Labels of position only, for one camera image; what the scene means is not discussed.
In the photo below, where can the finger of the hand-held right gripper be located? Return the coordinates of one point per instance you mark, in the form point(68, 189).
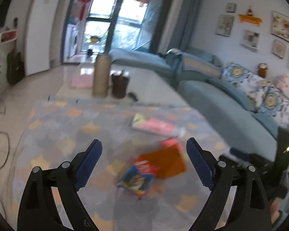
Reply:
point(239, 163)
point(240, 153)

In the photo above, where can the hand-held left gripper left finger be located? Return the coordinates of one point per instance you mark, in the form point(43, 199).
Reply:
point(88, 166)

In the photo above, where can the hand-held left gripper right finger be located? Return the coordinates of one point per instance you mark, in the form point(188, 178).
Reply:
point(201, 166)

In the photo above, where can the orange plastic bag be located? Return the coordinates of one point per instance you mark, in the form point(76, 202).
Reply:
point(168, 161)

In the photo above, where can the colourful snack packet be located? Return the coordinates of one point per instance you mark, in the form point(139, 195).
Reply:
point(137, 180)

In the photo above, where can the person's right hand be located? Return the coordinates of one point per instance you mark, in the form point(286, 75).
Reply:
point(275, 211)

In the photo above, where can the blue sofa cushion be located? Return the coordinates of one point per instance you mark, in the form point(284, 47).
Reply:
point(265, 124)
point(231, 93)

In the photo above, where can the patterned plastic table mat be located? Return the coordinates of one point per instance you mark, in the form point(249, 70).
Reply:
point(86, 130)

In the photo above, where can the floral sofa cushion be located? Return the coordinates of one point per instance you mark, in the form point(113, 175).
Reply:
point(262, 89)
point(236, 73)
point(279, 105)

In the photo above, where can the blue sofa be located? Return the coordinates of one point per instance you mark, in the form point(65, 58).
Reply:
point(207, 101)

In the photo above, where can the pink plush toy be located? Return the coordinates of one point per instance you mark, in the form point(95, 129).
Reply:
point(281, 81)

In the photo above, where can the dark brown cup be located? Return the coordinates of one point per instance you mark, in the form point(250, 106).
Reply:
point(120, 85)

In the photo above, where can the gold thermos flask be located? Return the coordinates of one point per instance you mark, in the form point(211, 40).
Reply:
point(101, 77)

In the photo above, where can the blue yellow sofa throw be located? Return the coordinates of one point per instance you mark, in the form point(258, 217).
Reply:
point(202, 67)

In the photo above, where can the white framed picture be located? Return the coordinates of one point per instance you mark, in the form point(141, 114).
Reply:
point(250, 41)

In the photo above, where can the dark balcony pot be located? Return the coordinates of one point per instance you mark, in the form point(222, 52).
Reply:
point(89, 53)

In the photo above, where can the dark guitar bag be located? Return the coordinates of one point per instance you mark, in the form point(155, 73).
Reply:
point(15, 68)

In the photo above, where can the white washing machine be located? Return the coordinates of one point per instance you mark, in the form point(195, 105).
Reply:
point(72, 41)

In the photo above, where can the large flower painting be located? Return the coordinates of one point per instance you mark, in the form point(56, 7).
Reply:
point(284, 27)

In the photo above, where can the yellow balcony basket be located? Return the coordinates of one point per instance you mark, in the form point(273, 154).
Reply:
point(95, 39)

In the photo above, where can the tall black framed picture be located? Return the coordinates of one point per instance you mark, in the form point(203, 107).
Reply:
point(225, 25)

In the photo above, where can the white refrigerator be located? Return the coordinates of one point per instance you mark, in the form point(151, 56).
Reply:
point(43, 33)

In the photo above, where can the red gourd figure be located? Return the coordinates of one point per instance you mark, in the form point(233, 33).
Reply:
point(249, 10)

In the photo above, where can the small black framed picture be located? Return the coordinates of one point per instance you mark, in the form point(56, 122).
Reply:
point(231, 7)

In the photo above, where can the grey blue curtain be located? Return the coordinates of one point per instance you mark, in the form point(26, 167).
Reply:
point(187, 16)

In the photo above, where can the dark framed glass door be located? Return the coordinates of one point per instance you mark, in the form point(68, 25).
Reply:
point(115, 16)

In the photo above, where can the red box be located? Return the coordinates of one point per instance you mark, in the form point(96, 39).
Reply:
point(9, 35)

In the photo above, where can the red hanging decoration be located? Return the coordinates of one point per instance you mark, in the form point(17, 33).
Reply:
point(85, 0)

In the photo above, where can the round red window decoration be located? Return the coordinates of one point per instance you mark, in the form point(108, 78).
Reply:
point(143, 1)

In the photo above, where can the yellow wall shelf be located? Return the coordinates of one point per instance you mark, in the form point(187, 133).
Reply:
point(250, 19)

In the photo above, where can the white wall shelf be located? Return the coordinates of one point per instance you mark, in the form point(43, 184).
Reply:
point(3, 42)

